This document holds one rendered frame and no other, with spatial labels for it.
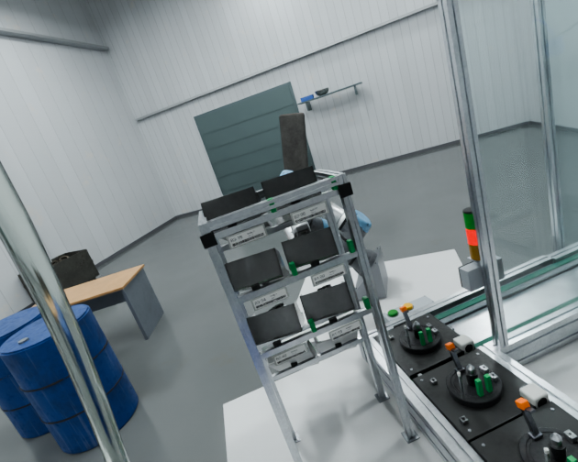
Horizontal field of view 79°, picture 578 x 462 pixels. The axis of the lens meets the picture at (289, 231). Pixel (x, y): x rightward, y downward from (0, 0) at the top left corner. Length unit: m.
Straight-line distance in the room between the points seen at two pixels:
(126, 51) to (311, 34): 5.53
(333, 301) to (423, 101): 9.42
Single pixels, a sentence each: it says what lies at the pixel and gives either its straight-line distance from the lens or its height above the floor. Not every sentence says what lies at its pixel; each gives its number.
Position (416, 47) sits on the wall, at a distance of 10.22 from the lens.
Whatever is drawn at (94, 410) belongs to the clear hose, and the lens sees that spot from 0.20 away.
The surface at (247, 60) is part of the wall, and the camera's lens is 10.74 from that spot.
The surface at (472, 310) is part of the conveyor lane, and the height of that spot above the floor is 0.92.
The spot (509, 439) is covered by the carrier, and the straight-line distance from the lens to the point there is 1.08.
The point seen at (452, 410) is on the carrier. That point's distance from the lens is 1.13.
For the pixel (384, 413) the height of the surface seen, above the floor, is 0.86.
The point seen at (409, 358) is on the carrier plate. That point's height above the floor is 0.97.
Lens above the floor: 1.80
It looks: 16 degrees down
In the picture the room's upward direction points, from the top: 18 degrees counter-clockwise
